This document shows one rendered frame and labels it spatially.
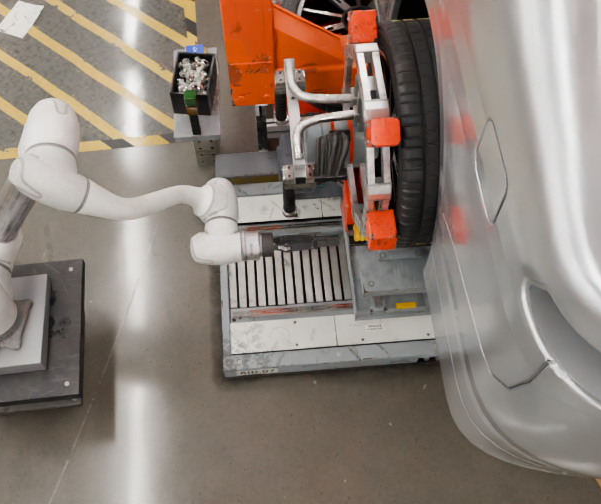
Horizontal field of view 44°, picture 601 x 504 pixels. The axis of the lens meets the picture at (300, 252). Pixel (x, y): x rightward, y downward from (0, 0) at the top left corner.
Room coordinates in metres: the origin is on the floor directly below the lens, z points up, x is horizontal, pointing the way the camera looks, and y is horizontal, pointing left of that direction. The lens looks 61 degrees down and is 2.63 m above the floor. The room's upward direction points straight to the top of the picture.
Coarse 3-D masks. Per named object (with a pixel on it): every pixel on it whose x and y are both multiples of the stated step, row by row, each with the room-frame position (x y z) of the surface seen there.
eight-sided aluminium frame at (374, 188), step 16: (352, 48) 1.51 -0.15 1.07; (368, 48) 1.46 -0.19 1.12; (368, 96) 1.29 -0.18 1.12; (384, 96) 1.29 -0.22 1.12; (368, 112) 1.25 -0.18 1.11; (384, 112) 1.25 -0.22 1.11; (368, 160) 1.16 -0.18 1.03; (384, 160) 1.16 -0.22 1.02; (352, 176) 1.39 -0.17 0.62; (368, 176) 1.13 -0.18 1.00; (384, 176) 1.13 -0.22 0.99; (352, 192) 1.33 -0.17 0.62; (368, 192) 1.10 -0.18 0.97; (384, 192) 1.10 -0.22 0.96; (352, 208) 1.27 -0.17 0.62; (368, 208) 1.09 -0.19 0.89; (384, 208) 1.10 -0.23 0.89
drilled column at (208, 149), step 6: (198, 144) 1.88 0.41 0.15; (204, 144) 1.88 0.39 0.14; (210, 144) 1.88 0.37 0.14; (216, 144) 1.88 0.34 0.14; (198, 150) 1.88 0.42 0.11; (204, 150) 1.88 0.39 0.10; (210, 150) 1.88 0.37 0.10; (216, 150) 1.88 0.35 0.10; (198, 156) 1.88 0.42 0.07; (204, 156) 1.88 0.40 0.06; (210, 156) 1.88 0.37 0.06; (198, 162) 1.88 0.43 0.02; (204, 162) 1.88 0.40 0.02; (210, 162) 1.88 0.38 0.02
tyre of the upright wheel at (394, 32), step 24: (384, 24) 1.55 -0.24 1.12; (408, 24) 1.52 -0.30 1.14; (384, 48) 1.49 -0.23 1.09; (408, 48) 1.40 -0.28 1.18; (432, 48) 1.40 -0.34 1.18; (408, 72) 1.32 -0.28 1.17; (432, 72) 1.33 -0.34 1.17; (408, 96) 1.26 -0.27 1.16; (432, 96) 1.26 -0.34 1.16; (408, 120) 1.20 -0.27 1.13; (432, 120) 1.20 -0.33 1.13; (408, 144) 1.16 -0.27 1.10; (432, 144) 1.16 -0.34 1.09; (408, 168) 1.11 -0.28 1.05; (432, 168) 1.11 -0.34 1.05; (408, 192) 1.08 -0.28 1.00; (432, 192) 1.08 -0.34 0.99; (408, 216) 1.05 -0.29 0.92; (432, 216) 1.06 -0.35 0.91; (408, 240) 1.05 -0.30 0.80
